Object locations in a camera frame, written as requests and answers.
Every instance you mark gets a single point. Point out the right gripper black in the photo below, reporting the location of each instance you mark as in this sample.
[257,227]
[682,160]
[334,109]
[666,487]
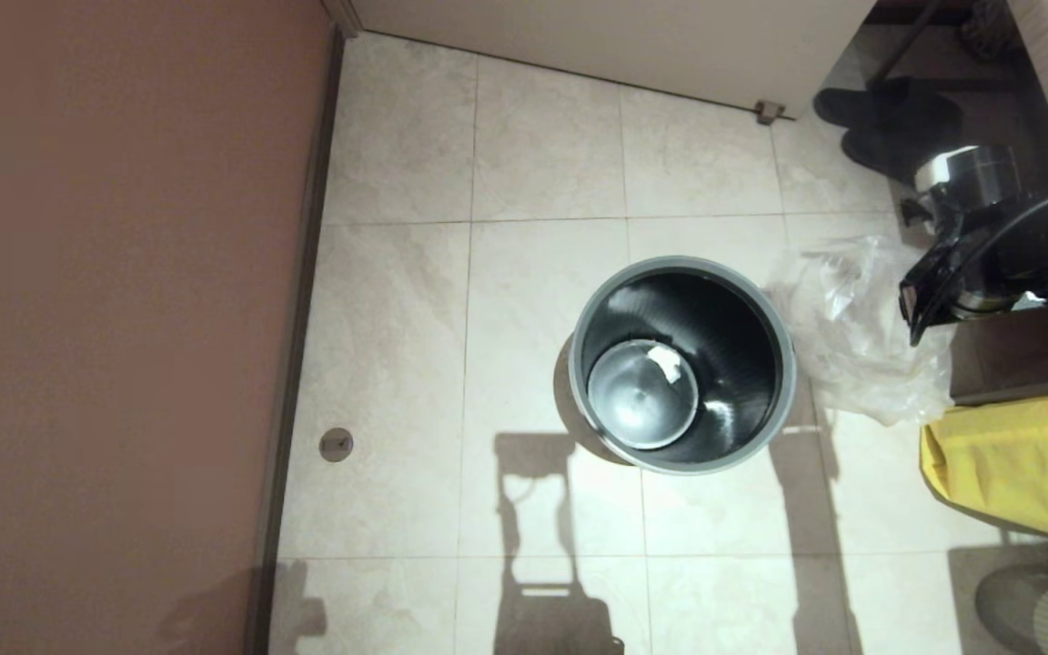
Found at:
[1006,264]

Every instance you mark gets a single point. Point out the clear plastic trash bag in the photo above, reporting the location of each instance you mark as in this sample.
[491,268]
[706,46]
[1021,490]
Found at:
[851,337]

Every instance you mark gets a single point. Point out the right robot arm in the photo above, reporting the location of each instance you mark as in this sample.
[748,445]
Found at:
[970,168]

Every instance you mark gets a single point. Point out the yellow fabric bag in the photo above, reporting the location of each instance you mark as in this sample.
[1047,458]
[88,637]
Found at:
[1024,455]

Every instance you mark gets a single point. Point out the grey round trash bin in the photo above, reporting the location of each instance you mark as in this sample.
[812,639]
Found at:
[724,318]

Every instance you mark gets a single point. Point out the dark mop head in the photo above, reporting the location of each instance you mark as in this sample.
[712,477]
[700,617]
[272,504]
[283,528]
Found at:
[988,27]

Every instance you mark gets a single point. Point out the dark slanted pole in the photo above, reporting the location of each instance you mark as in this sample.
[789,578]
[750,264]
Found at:
[906,41]

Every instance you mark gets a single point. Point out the metal door stop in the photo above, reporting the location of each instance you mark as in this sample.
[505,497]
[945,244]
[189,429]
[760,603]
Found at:
[768,113]

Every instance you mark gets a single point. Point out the white door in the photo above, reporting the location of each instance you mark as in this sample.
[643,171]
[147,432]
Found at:
[624,36]

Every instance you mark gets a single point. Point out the round metal floor plug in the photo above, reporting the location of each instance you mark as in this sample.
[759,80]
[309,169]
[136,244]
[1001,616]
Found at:
[336,445]

